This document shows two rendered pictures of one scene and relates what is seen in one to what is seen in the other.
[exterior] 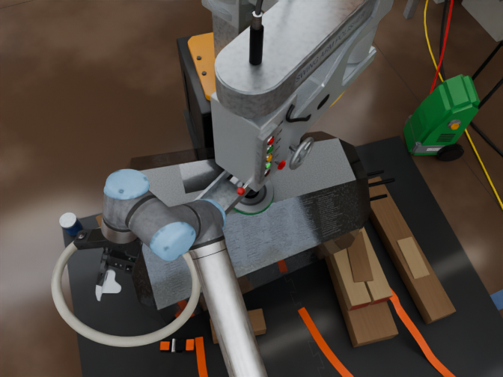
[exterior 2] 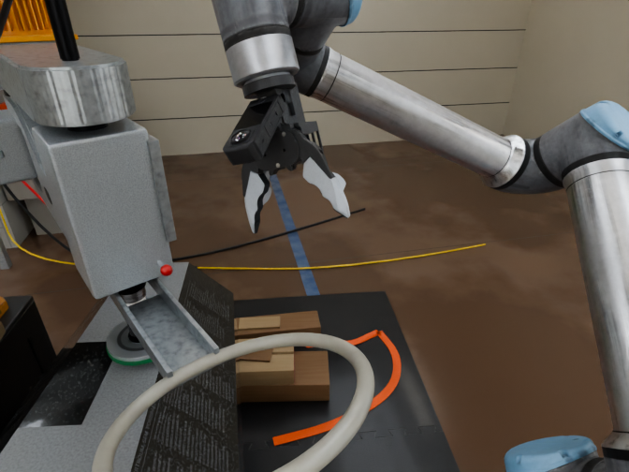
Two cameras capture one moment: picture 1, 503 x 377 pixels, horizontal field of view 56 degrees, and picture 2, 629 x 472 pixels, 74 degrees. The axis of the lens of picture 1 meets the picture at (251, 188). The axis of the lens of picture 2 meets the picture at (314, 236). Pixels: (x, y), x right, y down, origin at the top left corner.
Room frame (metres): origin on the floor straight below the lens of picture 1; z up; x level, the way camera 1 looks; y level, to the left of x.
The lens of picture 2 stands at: (0.23, 0.86, 1.86)
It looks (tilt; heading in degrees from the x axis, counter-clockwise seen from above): 29 degrees down; 284
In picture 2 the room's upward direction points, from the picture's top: straight up
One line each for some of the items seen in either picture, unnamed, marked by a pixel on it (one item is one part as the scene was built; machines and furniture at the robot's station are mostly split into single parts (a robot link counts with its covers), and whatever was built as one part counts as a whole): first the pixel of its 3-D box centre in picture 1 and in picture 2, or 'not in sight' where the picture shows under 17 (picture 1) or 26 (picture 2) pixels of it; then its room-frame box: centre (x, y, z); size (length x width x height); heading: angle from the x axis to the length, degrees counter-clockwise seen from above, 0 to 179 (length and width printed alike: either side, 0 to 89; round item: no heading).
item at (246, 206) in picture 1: (249, 191); (142, 335); (1.01, 0.01, 0.92); 0.21 x 0.21 x 0.01
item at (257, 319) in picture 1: (237, 326); not in sight; (0.60, 0.04, 0.07); 0.30 x 0.12 x 0.12; 104
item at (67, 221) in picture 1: (70, 224); not in sight; (1.18, 1.12, 0.08); 0.10 x 0.10 x 0.13
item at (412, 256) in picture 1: (412, 257); (259, 323); (1.04, -0.99, 0.13); 0.25 x 0.10 x 0.01; 18
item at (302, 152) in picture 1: (294, 148); not in sight; (1.04, -0.16, 1.24); 0.15 x 0.10 x 0.15; 143
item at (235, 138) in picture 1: (266, 120); (101, 199); (1.08, -0.04, 1.36); 0.36 x 0.22 x 0.45; 143
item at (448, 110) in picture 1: (452, 103); not in sight; (1.99, -1.26, 0.43); 0.35 x 0.35 x 0.87; 5
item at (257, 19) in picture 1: (256, 38); (59, 16); (1.01, 0.01, 1.83); 0.04 x 0.04 x 0.17
